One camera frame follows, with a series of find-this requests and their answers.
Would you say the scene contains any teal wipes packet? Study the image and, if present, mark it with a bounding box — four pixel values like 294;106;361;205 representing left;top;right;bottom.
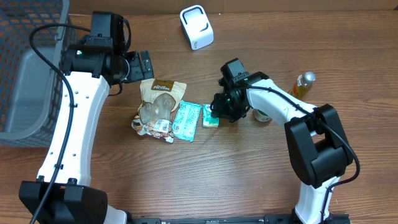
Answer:
172;100;201;142

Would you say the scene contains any grey plastic mesh basket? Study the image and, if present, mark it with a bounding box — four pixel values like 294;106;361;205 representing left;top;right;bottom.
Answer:
1;0;78;147

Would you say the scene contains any teal tissue pack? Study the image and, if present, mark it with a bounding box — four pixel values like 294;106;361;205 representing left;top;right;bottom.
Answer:
202;104;220;128

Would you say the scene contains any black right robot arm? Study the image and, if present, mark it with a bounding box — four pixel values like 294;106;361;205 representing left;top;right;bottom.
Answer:
211;58;360;223

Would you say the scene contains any beige brown snack bag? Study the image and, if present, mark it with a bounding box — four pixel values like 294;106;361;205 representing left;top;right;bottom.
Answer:
131;78;187;143

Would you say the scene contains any green lidded white jar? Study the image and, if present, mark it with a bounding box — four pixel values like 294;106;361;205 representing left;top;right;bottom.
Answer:
253;109;272;122

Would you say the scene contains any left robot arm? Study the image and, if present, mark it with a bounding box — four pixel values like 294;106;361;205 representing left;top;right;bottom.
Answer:
19;11;154;223

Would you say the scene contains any yellow dish soap bottle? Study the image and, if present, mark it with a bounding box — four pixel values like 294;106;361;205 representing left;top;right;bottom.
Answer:
288;71;316;100

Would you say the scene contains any white barcode scanner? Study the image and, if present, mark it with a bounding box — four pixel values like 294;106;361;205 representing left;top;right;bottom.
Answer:
179;4;214;50

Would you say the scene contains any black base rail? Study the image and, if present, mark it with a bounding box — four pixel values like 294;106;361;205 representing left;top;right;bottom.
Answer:
124;213;352;224

